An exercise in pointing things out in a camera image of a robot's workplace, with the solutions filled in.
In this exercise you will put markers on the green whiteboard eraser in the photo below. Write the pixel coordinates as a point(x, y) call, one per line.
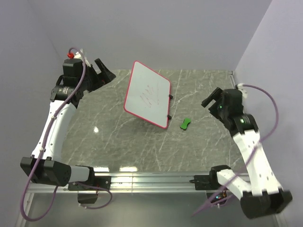
point(184, 125)

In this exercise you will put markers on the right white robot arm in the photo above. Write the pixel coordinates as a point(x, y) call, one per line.
point(263, 195)

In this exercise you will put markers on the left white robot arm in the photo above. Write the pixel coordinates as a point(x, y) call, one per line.
point(44, 166)

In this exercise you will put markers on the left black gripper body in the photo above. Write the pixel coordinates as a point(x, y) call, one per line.
point(92, 80)

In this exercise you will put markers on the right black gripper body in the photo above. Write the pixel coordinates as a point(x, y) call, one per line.
point(222, 109)

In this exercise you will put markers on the aluminium mounting rail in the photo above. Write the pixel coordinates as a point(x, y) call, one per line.
point(161, 182)

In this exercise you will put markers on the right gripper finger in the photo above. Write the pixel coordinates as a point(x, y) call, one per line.
point(214, 108)
point(215, 95)

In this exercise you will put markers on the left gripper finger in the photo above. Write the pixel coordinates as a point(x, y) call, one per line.
point(107, 76)
point(101, 66)

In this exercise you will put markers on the red framed whiteboard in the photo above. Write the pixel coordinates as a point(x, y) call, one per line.
point(148, 95)

